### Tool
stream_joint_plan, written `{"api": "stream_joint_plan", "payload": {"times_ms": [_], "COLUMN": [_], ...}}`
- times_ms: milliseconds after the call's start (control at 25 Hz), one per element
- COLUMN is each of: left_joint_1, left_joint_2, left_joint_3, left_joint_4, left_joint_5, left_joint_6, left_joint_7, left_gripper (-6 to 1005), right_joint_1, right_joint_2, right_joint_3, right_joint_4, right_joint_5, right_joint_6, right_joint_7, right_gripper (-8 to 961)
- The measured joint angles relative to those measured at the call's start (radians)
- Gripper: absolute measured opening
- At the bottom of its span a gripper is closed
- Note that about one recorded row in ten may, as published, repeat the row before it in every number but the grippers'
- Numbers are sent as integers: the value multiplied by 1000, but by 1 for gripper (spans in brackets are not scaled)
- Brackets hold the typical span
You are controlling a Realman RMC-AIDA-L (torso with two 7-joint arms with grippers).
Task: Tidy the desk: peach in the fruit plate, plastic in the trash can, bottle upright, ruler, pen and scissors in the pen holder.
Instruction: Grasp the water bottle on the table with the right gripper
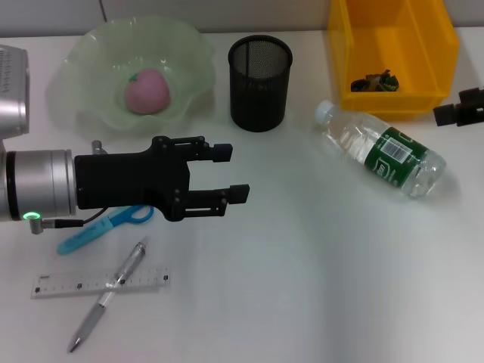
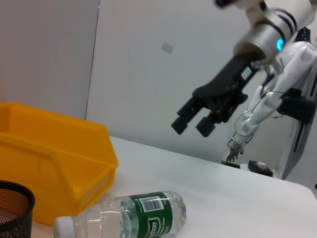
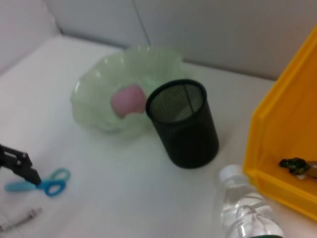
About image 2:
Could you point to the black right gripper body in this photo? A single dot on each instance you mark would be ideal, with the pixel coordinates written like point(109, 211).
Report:
point(223, 89)

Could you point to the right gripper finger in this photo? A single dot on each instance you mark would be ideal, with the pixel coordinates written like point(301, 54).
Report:
point(180, 125)
point(205, 126)

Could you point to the clear bottle with green label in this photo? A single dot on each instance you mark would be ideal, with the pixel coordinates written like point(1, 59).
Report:
point(138, 215)

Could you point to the black mesh pen cup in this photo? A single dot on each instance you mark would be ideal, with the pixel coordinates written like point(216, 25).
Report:
point(15, 213)

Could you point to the small black box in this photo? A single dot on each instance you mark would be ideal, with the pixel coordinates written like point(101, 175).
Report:
point(231, 164)

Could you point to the white humanoid robot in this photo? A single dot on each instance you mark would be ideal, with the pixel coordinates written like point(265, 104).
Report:
point(287, 67)

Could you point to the black box with white part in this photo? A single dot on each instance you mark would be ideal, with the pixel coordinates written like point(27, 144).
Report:
point(260, 168)

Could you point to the yellow plastic storage bin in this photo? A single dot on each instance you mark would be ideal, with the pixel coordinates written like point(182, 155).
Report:
point(49, 153)

